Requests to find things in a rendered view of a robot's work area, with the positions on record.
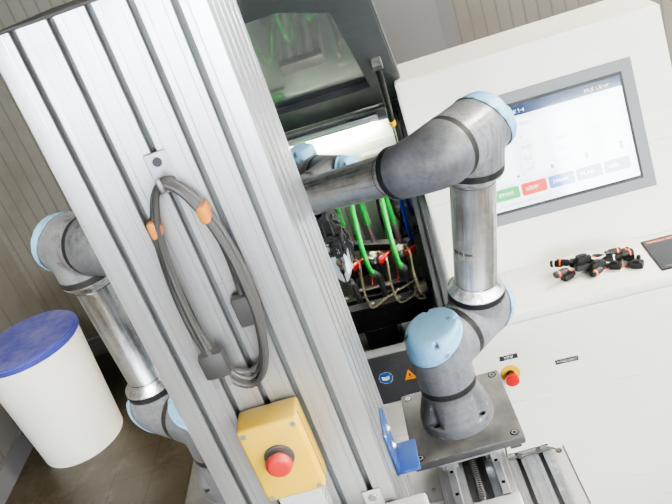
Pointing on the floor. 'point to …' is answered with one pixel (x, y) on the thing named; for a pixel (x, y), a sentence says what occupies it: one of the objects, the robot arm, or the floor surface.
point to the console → (638, 398)
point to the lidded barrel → (56, 389)
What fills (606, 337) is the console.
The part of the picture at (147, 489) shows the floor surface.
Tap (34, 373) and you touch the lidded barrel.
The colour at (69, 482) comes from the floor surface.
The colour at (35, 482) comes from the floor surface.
